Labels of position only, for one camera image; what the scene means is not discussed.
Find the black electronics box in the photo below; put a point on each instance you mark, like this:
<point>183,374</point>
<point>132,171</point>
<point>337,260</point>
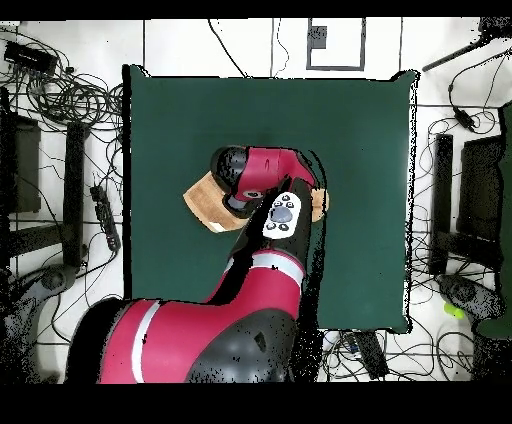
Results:
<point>30,58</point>

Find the black L-shaped stand foot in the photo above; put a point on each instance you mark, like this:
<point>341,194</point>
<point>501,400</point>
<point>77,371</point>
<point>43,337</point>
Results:
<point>74,192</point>
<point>442,200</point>

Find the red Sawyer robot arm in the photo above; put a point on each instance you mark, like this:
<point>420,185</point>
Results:
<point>224,332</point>

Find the dark green table cloth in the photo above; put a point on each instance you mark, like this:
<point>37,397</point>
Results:
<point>360,160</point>

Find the black power adapter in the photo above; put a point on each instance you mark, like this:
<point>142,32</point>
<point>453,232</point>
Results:
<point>464,118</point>

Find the black flat device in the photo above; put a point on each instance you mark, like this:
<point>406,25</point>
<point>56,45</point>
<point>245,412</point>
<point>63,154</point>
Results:
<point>372,354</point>

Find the tan terry towel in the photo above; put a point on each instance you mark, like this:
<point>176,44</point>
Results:
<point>204,200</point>

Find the dark flat panel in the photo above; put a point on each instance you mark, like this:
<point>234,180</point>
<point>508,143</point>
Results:
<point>480,188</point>
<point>26,168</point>

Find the small grey square plate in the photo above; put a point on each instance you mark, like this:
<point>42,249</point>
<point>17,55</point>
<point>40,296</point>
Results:
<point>317,36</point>

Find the yellow-green ball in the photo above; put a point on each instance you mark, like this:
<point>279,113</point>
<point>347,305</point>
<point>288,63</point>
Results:
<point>454,310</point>

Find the black power strip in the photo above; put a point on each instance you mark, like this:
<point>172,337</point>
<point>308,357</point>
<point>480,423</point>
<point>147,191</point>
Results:
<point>104,218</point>

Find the grey square floor frame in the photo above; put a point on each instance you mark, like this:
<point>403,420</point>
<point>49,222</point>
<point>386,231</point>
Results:
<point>363,44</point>

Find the black rod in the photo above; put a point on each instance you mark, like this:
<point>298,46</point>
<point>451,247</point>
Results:
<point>452,56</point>

